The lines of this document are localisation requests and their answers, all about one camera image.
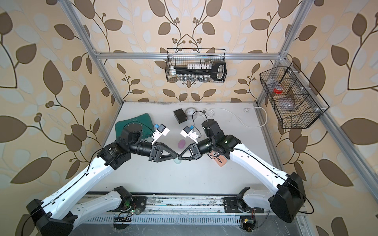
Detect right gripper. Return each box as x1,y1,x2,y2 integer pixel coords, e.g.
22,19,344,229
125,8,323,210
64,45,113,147
178,138,216,160

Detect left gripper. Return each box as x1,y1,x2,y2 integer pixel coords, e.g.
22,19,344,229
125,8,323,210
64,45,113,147
127,140,176,163

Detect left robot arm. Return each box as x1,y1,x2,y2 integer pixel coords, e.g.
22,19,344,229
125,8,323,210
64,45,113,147
27,124,178,236

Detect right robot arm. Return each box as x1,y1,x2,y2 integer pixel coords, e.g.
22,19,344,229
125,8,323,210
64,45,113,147
178,119,308,223

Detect green tool case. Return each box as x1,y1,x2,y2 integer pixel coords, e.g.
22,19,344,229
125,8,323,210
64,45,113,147
115,113,154,139

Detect orange power strip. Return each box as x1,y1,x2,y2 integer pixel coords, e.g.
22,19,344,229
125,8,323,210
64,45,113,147
214,156,227,167

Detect black box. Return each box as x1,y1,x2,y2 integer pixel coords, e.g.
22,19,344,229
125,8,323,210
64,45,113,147
173,108,188,124

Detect clear tape roll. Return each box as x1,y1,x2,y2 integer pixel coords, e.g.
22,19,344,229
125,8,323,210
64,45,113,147
185,108,197,117

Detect black white tool set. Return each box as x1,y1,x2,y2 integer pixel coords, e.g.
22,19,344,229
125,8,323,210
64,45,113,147
165,61,227,82

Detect red white item in basket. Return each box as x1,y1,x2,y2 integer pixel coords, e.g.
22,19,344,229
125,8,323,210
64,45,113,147
272,82,284,94

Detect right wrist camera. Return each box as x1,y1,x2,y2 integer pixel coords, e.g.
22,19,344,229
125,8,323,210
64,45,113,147
180,125,199,144

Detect white power strip cable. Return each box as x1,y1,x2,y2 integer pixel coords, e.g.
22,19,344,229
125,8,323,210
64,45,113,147
202,106,268,129

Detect back wire basket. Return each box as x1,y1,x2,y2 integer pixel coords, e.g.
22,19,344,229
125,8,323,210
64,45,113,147
165,47,227,83

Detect wire basket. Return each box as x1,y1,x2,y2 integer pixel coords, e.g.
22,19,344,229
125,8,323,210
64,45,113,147
165,47,227,83
259,62,329,129

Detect right wire basket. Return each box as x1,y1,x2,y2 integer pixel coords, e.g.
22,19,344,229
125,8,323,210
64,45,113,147
259,62,329,129

